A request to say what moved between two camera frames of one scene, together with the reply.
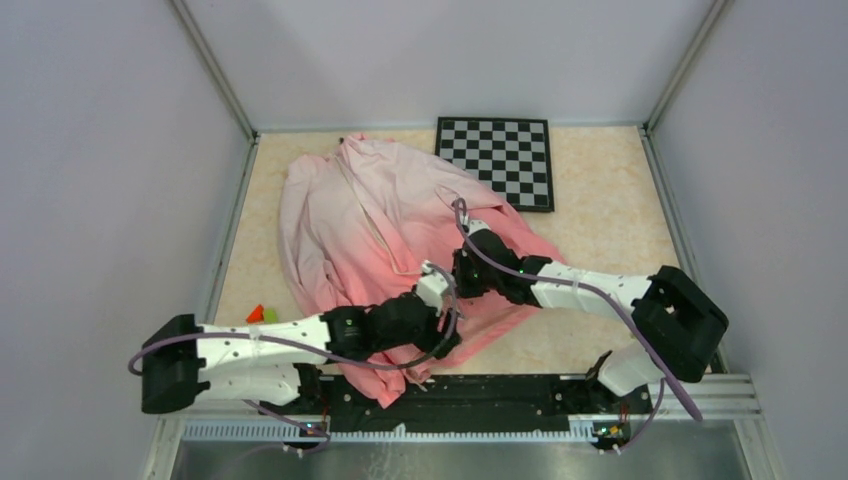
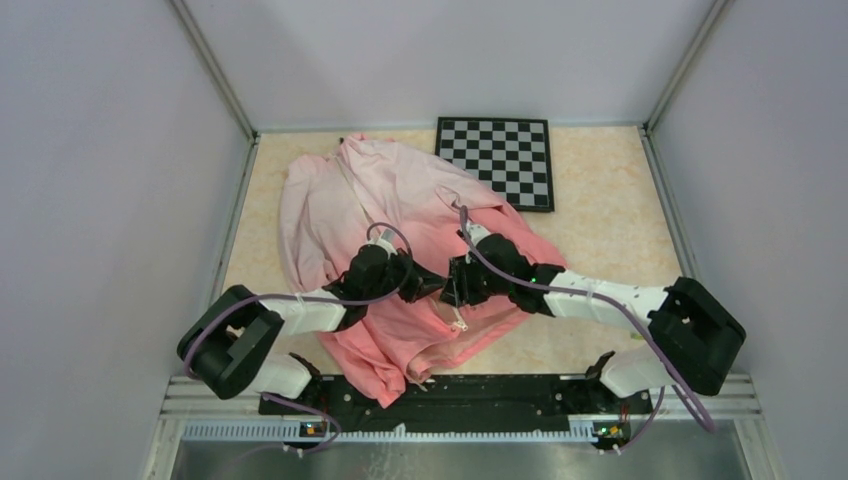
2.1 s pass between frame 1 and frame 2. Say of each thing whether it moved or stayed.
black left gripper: moved
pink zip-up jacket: stayed
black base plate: stayed
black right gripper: stayed
